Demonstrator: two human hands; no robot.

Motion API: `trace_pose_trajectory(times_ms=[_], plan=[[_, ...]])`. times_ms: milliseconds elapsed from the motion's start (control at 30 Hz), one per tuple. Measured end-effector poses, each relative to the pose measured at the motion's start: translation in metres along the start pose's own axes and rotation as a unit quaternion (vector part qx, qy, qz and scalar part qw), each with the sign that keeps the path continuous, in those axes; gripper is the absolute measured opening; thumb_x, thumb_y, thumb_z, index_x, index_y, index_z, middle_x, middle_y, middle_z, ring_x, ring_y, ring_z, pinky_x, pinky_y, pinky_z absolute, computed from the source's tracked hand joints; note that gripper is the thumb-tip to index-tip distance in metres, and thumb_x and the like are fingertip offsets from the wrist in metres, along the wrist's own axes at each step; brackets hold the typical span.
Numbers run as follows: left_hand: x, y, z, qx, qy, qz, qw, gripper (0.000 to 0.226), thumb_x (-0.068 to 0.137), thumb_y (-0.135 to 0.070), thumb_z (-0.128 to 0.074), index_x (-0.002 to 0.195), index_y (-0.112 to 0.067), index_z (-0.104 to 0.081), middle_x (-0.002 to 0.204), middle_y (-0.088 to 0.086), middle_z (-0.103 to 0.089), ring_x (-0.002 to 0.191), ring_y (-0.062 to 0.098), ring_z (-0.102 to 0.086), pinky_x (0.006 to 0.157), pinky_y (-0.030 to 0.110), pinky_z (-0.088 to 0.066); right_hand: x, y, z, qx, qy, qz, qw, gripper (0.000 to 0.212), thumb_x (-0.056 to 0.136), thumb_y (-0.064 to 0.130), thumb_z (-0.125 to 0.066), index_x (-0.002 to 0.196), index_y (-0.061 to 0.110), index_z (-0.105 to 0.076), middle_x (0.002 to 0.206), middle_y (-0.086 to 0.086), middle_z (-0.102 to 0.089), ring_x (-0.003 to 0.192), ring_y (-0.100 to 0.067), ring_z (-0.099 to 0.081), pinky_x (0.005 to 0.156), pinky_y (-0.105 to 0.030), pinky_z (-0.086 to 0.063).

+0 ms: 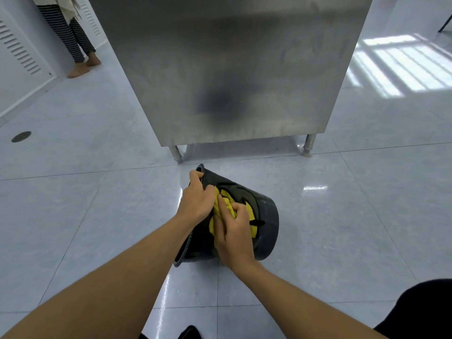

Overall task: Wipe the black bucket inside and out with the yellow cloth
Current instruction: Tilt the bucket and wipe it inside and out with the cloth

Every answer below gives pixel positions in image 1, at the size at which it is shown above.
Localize person's left hand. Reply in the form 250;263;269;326
175;170;217;227

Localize person's right hand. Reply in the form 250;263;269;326
213;195;257;271

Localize yellow cleaning cloth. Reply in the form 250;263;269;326
209;186;258;248

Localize black plastic bucket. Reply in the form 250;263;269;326
173;164;280;268

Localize person's left forearm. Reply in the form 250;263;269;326
0;214;198;339

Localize person's right forearm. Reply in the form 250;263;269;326
230;260;389;339

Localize stainless steel cabinet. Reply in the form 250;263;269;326
87;0;374;165

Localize person's black shoe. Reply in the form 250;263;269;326
139;325;203;339

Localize person's black trouser leg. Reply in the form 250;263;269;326
373;278;452;339

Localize white louvred wall panel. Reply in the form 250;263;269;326
0;6;58;119
75;0;108;50

